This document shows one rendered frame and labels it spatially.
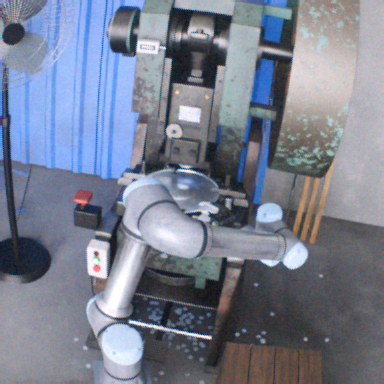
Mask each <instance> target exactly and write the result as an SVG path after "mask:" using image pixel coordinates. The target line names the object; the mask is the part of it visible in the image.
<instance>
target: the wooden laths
mask: <svg viewBox="0 0 384 384"><path fill-rule="evenodd" d="M334 161H335V159H334V160H333V162H332V166H331V167H330V168H329V170H328V173H327V174H326V175H325V178H324V179H325V182H324V186H323V188H322V192H321V196H320V203H319V206H318V209H317V213H316V217H315V221H314V224H313V227H312V232H311V238H310V242H309V243H315V238H316V233H317V230H318V226H319V222H320V219H321V216H322V212H323V208H324V205H325V198H326V196H327V192H328V188H329V182H330V178H331V175H332V171H333V170H332V168H333V165H334ZM297 176H298V174H295V176H294V181H293V185H292V188H291V197H290V200H289V205H288V209H287V213H286V216H285V221H284V223H285V224H286V225H287V224H288V220H289V213H290V208H291V204H292V200H293V196H294V192H295V188H296V185H297ZM319 184H320V178H315V180H314V184H313V187H312V191H311V195H310V202H309V206H308V210H307V213H306V217H305V221H304V224H303V228H302V232H301V236H300V240H301V241H305V237H306V234H307V230H308V226H309V222H310V219H311V215H312V212H313V209H314V205H315V198H316V194H317V190H318V186H319ZM309 186H310V177H309V176H305V178H304V186H303V190H302V194H301V198H300V201H299V205H298V209H297V213H296V221H295V225H294V228H293V234H294V235H295V236H296V237H297V234H298V230H299V226H300V223H301V219H302V215H303V208H304V204H305V200H306V197H307V193H308V189H309Z"/></svg>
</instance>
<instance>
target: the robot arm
mask: <svg viewBox="0 0 384 384"><path fill-rule="evenodd" d="M123 204H124V206H125V207H126V209H125V212H124V215H123V220H122V222H121V227H122V229H123V230H124V234H123V237H122V239H121V241H120V244H119V249H118V251H117V254H116V256H115V258H114V263H113V266H112V268H111V270H110V275H109V277H108V280H107V282H106V287H105V289H104V292H100V293H99V294H98V295H95V298H94V299H91V300H90V301H89V303H88V305H87V316H88V321H89V322H90V324H91V326H92V329H93V331H94V334H95V336H96V339H97V342H98V344H99V346H100V348H101V350H102V352H103V356H104V367H103V368H102V370H101V372H100V384H147V381H146V375H145V373H144V371H143V369H142V367H141V365H142V356H143V342H142V338H141V336H140V334H139V332H137V331H136V330H135V329H134V328H132V326H131V325H130V321H129V319H130V317H131V315H132V312H133V307H132V304H131V300H132V298H133V296H134V294H135V290H136V288H137V285H138V283H139V281H140V276H141V275H142V272H143V270H144V267H145V266H146V263H147V258H148V257H149V255H150V252H151V250H152V247H154V248H156V249H158V250H160V251H162V252H165V253H168V254H171V255H175V256H180V257H184V258H193V259H198V258H201V257H202V256H203V255H207V256H217V257H226V258H245V259H254V260H260V261H261V262H263V263H265V264H267V265H269V266H270V267H272V266H275V265H277V264H278V262H279V261H282V262H284V264H285V265H286V266H287V267H288V268H291V269H294V268H297V267H299V266H300V265H302V264H303V263H304V261H305V260H306V258H307V251H308V250H307V249H306V248H305V246H304V245H303V243H302V242H300V241H299V238H298V237H296V236H295V235H294V234H293V232H292V231H291V230H290V228H288V226H287V225H286V224H285V223H284V222H283V221H282V219H281V218H282V208H281V207H280V206H278V205H277V204H274V203H266V204H265V203H264V204H262V205H261V206H260V207H259V209H258V215H257V217H256V220H257V222H256V229H255V228H254V227H252V226H250V225H246V224H244V222H245V220H246V219H247V217H248V212H247V209H248V208H245V207H240V208H239V210H238V211H237V213H236V219H235V215H234V214H233V212H231V210H230V209H229V207H227V206H225V205H223V204H221V203H216V202H203V203H200V204H199V205H200V206H202V207H200V208H199V210H200V211H202V212H203V214H202V215H201V216H199V217H198V219H193V218H191V217H189V216H188V215H186V214H185V213H184V212H183V211H182V210H181V209H180V207H179V206H178V204H177V202H176V201H175V199H174V198H173V196H172V195H171V193H170V191H169V189H168V188H167V187H166V186H165V185H164V184H163V183H162V182H161V181H160V180H158V179H153V178H142V179H139V180H136V181H134V182H132V183H131V184H130V185H129V186H128V187H127V188H126V189H125V191H124V194H123ZM204 221H207V222H208V225H206V223H205V222H204Z"/></svg>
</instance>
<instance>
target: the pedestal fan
mask: <svg viewBox="0 0 384 384"><path fill-rule="evenodd" d="M5 1H8V2H7V5H6V4H5ZM47 1H49V0H3V2H4V5H3V3H2V2H1V3H2V6H0V45H1V46H2V47H1V46H0V48H1V51H0V52H1V55H0V60H1V59H2V63H1V65H2V66H0V68H2V75H1V76H2V82H0V83H1V84H2V89H1V90H0V91H2V109H3V110H2V115H1V118H0V124H1V126H2V141H3V145H2V148H3V163H4V170H5V171H4V177H5V185H6V200H7V208H8V215H9V222H10V230H11V237H12V238H10V239H5V240H3V241H1V242H0V280H1V281H3V282H6V283H8V284H19V285H21V284H25V283H26V284H28V283H31V282H34V281H36V280H37V279H38V280H39V279H40V278H41V277H43V276H44V275H45V274H46V273H47V271H48V270H49V269H50V265H51V262H52V259H51V255H50V253H49V251H48V250H47V249H46V248H45V247H44V246H42V245H41V244H40V243H38V242H37V241H35V240H33V239H30V238H20V237H18V230H17V222H18V219H17V221H16V213H15V204H14V188H13V179H12V162H11V146H10V141H11V138H10V125H11V117H10V116H11V115H10V114H9V109H8V105H9V101H8V97H9V93H8V90H9V89H14V88H18V87H20V86H22V85H21V84H20V86H17V87H14V88H9V86H8V83H10V82H13V85H14V82H15V81H17V80H15V78H14V79H13V77H12V76H16V75H20V74H21V73H24V72H27V73H28V74H29V76H30V77H31V76H32V75H34V74H36V73H38V72H39V71H41V70H42V69H43V67H42V65H44V64H45V63H46V62H47V61H48V60H51V59H49V58H50V57H51V56H52V55H53V53H54V52H55V51H56V50H57V48H58V46H59V45H60V43H61V40H62V37H63V34H69V33H70V32H69V33H64V32H66V31H64V30H65V29H68V28H65V27H64V28H63V29H64V30H63V33H62V37H61V36H60V37H61V39H59V40H60V41H58V42H59V44H58V45H57V44H56V45H57V47H55V46H54V47H55V50H54V51H53V52H52V51H51V52H52V53H51V54H52V55H51V56H50V57H48V59H47V60H46V62H45V61H44V60H43V59H44V57H45V56H46V54H47V53H49V51H50V50H51V49H53V48H52V47H50V49H48V48H49V47H47V42H46V41H45V40H46V39H48V37H47V35H50V34H52V33H50V34H47V33H48V29H51V27H49V25H50V24H51V23H48V24H44V25H47V28H42V27H41V28H42V29H47V31H41V32H44V33H45V32H47V33H46V35H45V38H43V37H41V36H40V34H39V32H40V30H41V28H40V30H39V32H32V31H38V30H36V28H33V27H36V26H38V25H36V26H32V25H31V26H32V27H30V26H28V25H27V26H28V27H30V28H31V29H32V31H31V32H30V31H29V30H31V29H30V28H28V27H27V29H29V30H28V31H27V29H26V28H25V26H26V25H25V23H26V24H29V23H30V22H29V21H30V20H31V19H30V18H31V17H33V18H34V17H35V16H39V15H36V14H38V13H39V12H42V11H44V12H45V13H44V12H42V13H44V14H46V18H47V20H44V19H43V18H45V17H43V14H41V15H42V17H40V18H42V20H41V21H42V23H45V22H43V20H44V21H46V22H49V20H48V17H49V16H48V17H47V14H48V13H51V11H50V12H47V13H46V11H45V10H48V9H51V8H50V7H49V8H48V9H45V10H43V9H44V8H45V5H46V4H47ZM1 3H0V5H1ZM48 4H49V3H48ZM48 4H47V5H48ZM64 4H67V3H64V2H63V1H62V4H60V5H61V7H62V5H63V7H64V8H61V10H62V12H63V10H64V11H65V13H62V14H61V15H62V19H61V24H60V26H61V27H62V25H63V24H65V25H64V26H66V24H67V23H70V22H67V23H66V18H68V17H66V15H71V14H66V9H65V6H64ZM47 5H46V6H47ZM49 5H50V4H49ZM60 5H58V6H57V7H59V6H60ZM43 7H44V8H43ZM57 7H56V8H57ZM56 8H55V9H56ZM63 14H65V18H64V20H65V23H63V24H62V20H63ZM34 15H35V16H34ZM61 15H59V16H61ZM59 16H57V17H59ZM71 16H72V15H71ZM57 17H55V18H57ZM40 18H39V19H40ZM46 18H45V19H46ZM29 19H30V20H29ZM35 19H38V18H37V17H36V18H34V20H35ZM39 19H38V21H39ZM28 20H29V21H28ZM24 21H28V22H25V23H24V24H22V22H24ZM41 21H39V22H41ZM39 22H38V23H39ZM42 23H41V26H42ZM24 25H25V26H24ZM44 25H43V26H44ZM23 26H24V27H23ZM61 27H60V29H61ZM60 29H58V30H59V32H60V31H61V30H60ZM25 30H26V31H25ZM50 31H56V29H54V30H52V29H51V30H50ZM36 33H37V34H36ZM52 35H53V34H52ZM46 37H47V38H46ZM63 38H65V37H63ZM47 50H49V51H48V52H47ZM57 51H58V50H57ZM49 54H50V53H49ZM54 54H55V53H54ZM1 56H2V58H1ZM56 60H57V59H56ZM56 60H55V61H52V60H51V61H52V62H53V63H54V62H56ZM43 61H44V62H45V63H44V62H43ZM42 62H43V63H44V64H42ZM53 63H52V64H53ZM41 64H42V65H41ZM52 64H51V65H52ZM45 65H46V64H45ZM51 65H50V66H51ZM47 66H48V65H47ZM50 66H48V68H47V69H49V68H50ZM8 68H10V77H12V79H13V81H10V79H9V77H8V75H9V71H8ZM11 69H13V70H15V71H19V72H20V71H22V72H21V73H18V72H17V73H18V74H15V71H14V74H15V75H13V73H12V76H11ZM47 69H46V70H47ZM46 70H45V71H46ZM42 71H43V70H42ZM45 71H43V72H42V73H41V74H43V73H44V72H45ZM41 74H40V75H41ZM23 75H25V73H24V74H23ZM37 75H38V74H37ZM40 75H38V76H37V77H36V78H38V77H39V76H40ZM31 78H32V77H31ZM36 78H34V79H36ZM34 79H33V78H32V80H34ZM32 80H31V81H32Z"/></svg>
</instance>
